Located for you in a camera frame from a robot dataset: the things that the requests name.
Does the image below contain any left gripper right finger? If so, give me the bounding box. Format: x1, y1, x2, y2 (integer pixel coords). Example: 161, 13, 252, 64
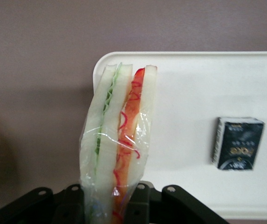
123, 181, 229, 224

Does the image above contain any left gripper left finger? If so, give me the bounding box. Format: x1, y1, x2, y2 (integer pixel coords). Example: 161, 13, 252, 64
0, 184, 86, 224

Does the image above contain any triangle sandwich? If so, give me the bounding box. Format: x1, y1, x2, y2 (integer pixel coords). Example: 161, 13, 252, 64
79, 62, 158, 224

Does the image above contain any beige plastic tray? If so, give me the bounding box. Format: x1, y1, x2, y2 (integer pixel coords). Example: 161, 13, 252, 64
92, 51, 267, 219

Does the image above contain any small black box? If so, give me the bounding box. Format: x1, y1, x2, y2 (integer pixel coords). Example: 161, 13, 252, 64
211, 116, 265, 172

